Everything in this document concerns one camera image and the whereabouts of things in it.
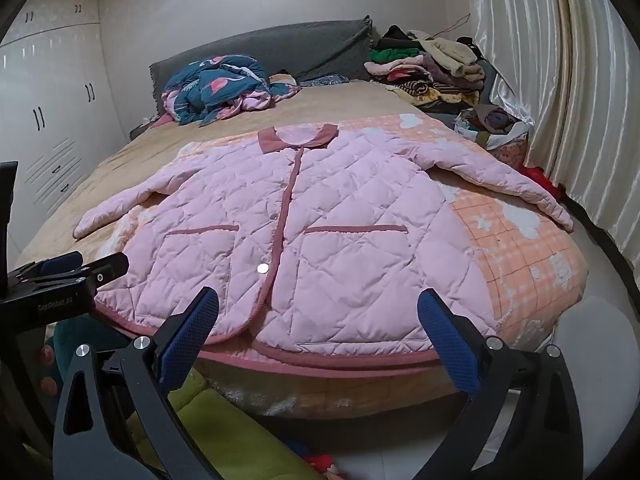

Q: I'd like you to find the pile of folded clothes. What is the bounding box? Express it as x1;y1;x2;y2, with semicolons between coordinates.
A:
363;25;488;113

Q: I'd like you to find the teal cloth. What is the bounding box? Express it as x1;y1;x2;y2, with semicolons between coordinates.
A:
50;317;133;361

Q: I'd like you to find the grey padded headboard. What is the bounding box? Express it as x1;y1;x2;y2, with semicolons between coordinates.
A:
149;15;373;116

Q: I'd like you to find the orange plaid blanket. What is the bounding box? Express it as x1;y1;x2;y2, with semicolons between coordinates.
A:
107;112;590;421

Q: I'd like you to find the dark patterned pillow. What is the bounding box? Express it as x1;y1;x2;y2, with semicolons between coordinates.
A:
299;74;351;87

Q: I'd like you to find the bed with beige sheet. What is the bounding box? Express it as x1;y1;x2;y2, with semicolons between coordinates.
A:
15;80;590;421

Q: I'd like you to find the basket of clothes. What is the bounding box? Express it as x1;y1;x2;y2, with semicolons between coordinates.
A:
454;104;531;166

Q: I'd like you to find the white satin curtain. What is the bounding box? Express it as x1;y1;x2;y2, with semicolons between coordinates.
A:
470;0;640;261

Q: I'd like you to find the person's left hand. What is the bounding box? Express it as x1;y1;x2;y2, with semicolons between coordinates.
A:
39;344;60;400

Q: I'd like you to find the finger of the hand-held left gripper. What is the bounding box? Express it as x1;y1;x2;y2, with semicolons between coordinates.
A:
10;253;84;284
75;252;129;290

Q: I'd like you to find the white wardrobe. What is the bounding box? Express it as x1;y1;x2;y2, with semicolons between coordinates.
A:
0;0;131;241

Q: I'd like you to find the yellow-green cloth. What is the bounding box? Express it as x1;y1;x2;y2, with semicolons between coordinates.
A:
125;372;323;480

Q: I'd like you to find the thin wall cable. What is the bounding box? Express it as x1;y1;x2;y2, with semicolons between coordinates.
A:
434;12;473;41

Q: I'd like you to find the red cloth item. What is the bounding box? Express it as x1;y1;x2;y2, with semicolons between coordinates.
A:
520;164;563;201

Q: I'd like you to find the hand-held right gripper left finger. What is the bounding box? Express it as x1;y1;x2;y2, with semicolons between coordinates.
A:
52;286;223;480

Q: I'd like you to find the blue flamingo print quilt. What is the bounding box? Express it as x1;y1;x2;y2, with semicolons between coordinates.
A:
160;54;301;127

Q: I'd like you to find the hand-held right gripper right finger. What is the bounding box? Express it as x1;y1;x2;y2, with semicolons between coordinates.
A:
417;287;587;480

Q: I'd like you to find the pink quilted jacket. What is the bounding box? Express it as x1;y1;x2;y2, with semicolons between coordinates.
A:
72;122;575;378

